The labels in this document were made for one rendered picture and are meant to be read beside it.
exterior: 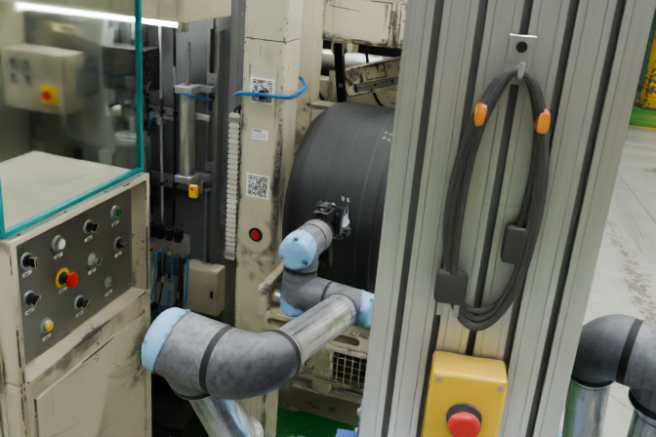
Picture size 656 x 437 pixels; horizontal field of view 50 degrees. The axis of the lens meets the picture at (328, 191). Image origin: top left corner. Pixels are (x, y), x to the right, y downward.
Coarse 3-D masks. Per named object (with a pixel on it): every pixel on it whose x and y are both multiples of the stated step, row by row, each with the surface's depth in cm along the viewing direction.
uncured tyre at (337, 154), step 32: (320, 128) 190; (352, 128) 189; (384, 128) 188; (320, 160) 184; (352, 160) 182; (384, 160) 181; (288, 192) 188; (320, 192) 182; (352, 192) 180; (384, 192) 179; (288, 224) 187; (352, 224) 180; (352, 256) 182
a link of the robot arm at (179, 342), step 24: (168, 312) 118; (192, 312) 120; (168, 336) 115; (192, 336) 114; (216, 336) 113; (144, 360) 117; (168, 360) 114; (192, 360) 112; (192, 384) 114; (216, 408) 126; (240, 408) 133; (216, 432) 132; (240, 432) 135; (264, 432) 145
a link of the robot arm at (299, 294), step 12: (288, 276) 150; (300, 276) 149; (312, 276) 150; (288, 288) 151; (300, 288) 150; (312, 288) 149; (288, 300) 151; (300, 300) 150; (312, 300) 148; (288, 312) 152; (300, 312) 151
